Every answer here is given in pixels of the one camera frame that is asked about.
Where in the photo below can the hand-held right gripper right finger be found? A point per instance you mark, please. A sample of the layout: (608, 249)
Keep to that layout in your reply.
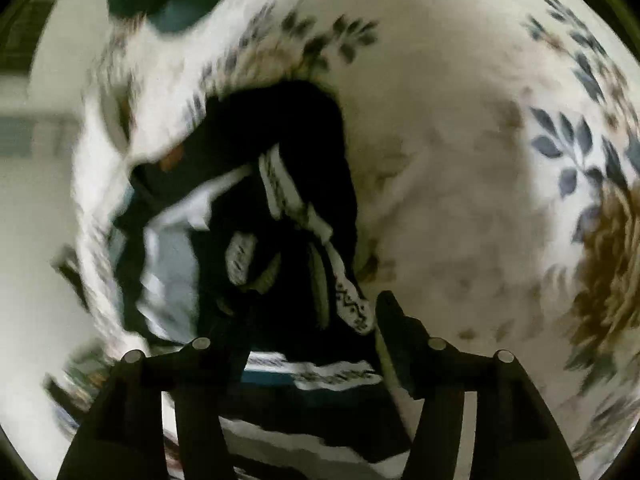
(400, 345)

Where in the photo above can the dark garment with patterned trim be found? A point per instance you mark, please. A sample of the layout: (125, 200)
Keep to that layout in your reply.
(310, 135)

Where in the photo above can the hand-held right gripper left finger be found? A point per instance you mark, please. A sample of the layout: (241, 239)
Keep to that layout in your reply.
(200, 410)

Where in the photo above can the white floral blanket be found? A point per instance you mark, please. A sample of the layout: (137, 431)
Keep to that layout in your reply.
(450, 110)

